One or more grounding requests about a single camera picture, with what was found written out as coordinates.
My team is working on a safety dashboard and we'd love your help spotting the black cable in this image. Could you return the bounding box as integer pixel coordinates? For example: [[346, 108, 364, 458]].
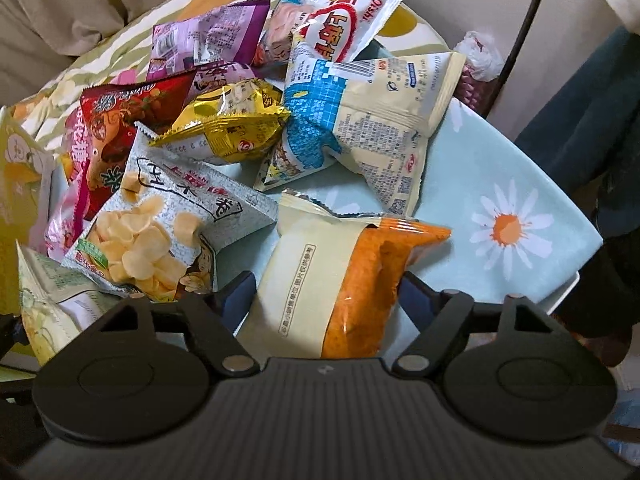
[[482, 0, 558, 126]]

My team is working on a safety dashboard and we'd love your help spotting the dark teal cloth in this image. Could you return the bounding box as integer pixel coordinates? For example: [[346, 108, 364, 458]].
[[514, 25, 640, 221]]

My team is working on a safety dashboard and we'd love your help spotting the pink and blue shrimp packet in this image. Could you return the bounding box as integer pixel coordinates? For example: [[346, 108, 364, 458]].
[[250, 0, 321, 68]]

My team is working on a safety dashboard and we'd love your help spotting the gold foil snack packet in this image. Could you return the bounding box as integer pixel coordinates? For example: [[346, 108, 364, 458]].
[[149, 77, 292, 166]]

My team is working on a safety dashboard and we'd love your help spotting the blue pixel-print cream snack packet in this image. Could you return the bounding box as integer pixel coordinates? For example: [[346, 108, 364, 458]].
[[252, 51, 468, 217]]

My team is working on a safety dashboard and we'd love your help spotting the white plastic bag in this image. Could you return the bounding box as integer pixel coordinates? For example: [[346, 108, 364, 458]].
[[454, 30, 507, 83]]

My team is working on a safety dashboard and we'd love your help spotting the grey-white chips packet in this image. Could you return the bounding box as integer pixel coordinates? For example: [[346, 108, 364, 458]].
[[61, 124, 281, 307]]

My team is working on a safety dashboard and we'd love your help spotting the maroon cartoon snack packet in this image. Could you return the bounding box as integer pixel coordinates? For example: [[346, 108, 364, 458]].
[[189, 60, 263, 107]]

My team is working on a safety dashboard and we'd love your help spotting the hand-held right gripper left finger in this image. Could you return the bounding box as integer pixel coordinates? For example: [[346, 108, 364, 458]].
[[95, 270, 262, 377]]

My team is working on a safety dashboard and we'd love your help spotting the yellow cardboard box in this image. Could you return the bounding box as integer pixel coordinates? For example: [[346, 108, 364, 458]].
[[0, 104, 70, 373]]

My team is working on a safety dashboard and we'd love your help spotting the purple snack packet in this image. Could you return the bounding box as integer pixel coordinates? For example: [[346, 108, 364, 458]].
[[147, 0, 272, 70]]

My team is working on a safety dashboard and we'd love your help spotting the red and white snack packet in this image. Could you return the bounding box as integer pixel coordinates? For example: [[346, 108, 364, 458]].
[[289, 0, 403, 68]]

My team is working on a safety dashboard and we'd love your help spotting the light blue daisy tablecloth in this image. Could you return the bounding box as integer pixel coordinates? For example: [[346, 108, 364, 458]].
[[235, 35, 604, 311]]

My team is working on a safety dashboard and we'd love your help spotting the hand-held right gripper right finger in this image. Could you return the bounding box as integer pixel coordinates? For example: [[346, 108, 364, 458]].
[[390, 270, 558, 378]]

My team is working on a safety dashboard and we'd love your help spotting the orange and cream snack packet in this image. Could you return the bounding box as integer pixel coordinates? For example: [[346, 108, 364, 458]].
[[276, 189, 453, 361]]

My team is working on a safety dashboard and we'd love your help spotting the dark red snack packet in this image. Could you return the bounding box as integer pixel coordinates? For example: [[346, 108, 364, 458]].
[[79, 67, 198, 222]]

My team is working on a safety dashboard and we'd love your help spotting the pink snack packet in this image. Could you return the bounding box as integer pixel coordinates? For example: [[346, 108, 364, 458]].
[[44, 105, 103, 263]]

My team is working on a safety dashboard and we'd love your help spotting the green and white snack packet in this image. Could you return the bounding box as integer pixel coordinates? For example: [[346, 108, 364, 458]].
[[15, 240, 128, 367]]

